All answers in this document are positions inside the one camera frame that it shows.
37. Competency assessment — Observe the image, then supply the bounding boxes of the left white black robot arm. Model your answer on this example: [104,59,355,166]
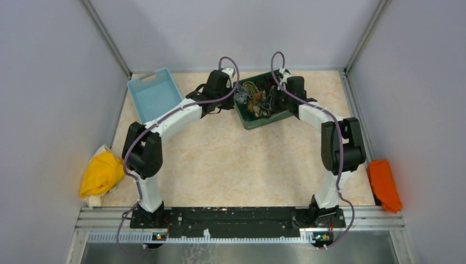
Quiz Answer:
[122,68,239,228]

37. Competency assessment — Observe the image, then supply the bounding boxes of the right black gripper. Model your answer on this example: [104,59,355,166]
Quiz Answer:
[262,86,293,112]

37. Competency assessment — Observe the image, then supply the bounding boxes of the orange cloth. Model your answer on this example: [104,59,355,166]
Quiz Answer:
[366,159,402,213]

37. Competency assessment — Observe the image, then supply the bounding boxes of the tan rolled tie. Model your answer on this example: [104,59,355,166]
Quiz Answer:
[242,81,259,97]

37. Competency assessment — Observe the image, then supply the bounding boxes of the green compartment organizer box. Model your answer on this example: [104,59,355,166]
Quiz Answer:
[234,70,292,130]

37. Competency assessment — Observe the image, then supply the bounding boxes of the grey rolled tie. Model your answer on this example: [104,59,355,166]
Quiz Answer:
[234,85,249,105]

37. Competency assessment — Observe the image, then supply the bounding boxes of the white cloth under yellow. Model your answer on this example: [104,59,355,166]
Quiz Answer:
[84,145,112,208]

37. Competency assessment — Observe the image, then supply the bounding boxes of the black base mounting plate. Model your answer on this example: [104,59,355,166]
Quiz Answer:
[130,206,346,239]

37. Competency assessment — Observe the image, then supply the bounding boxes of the light blue plastic basket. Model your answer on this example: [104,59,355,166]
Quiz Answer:
[127,68,182,123]

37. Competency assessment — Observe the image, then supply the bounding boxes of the brown blue floral tie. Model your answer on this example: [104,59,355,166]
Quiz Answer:
[247,91,271,118]

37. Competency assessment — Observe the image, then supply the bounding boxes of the grey slotted cable duct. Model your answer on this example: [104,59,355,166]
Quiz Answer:
[87,231,315,244]

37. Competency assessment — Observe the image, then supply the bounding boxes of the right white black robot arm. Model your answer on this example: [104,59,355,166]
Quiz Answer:
[271,73,366,228]

